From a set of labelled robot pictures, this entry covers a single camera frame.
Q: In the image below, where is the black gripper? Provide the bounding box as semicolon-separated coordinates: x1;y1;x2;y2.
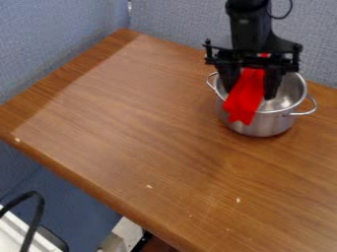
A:
204;19;303;100

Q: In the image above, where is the red rectangular block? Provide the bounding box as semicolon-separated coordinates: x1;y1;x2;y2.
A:
222;68;265;126

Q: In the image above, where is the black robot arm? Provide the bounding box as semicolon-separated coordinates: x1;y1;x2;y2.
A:
204;0;303;100

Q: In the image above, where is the stainless steel pot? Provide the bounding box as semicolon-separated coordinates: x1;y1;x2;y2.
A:
206;72;317;137

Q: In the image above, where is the white equipment under table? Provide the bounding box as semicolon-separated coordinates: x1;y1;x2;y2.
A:
0;205;70;252

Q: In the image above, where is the black cable loop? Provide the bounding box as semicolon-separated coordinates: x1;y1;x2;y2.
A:
0;190;46;252

